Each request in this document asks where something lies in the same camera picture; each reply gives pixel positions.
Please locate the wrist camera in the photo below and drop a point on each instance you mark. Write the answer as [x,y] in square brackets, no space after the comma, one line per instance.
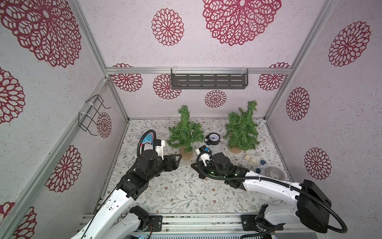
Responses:
[159,147]
[206,156]

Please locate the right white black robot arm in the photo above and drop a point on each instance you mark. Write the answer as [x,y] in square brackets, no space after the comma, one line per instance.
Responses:
[304,203]

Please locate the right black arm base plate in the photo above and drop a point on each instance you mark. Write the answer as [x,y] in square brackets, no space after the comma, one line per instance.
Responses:
[256,223]

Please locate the pink white plush toy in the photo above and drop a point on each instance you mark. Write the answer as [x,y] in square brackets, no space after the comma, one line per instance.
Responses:
[148,139]

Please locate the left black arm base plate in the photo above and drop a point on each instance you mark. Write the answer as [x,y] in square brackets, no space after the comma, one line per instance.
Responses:
[153,224]

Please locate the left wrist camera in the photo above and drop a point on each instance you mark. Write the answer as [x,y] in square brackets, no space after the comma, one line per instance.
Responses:
[159,147]

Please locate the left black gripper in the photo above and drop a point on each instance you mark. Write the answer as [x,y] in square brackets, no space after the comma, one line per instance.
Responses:
[168,159]

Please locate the grey wall shelf rack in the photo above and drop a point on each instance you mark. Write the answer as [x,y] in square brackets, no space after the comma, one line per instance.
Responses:
[209,81]

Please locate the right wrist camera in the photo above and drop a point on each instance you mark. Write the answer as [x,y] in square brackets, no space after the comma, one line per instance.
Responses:
[206,156]

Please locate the small green christmas tree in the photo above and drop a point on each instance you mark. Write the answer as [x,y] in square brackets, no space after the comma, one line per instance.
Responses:
[241,130]
[185,134]

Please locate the aluminium mounting rail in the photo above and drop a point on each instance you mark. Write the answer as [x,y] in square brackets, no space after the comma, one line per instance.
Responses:
[210,225]

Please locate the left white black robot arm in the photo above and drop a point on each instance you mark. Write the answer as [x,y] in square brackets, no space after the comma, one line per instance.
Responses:
[119,216]

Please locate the small black alarm clock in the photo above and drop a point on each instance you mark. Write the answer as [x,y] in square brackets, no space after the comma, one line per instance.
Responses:
[212,139]

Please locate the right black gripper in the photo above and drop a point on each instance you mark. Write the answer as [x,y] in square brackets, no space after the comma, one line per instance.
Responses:
[211,166]

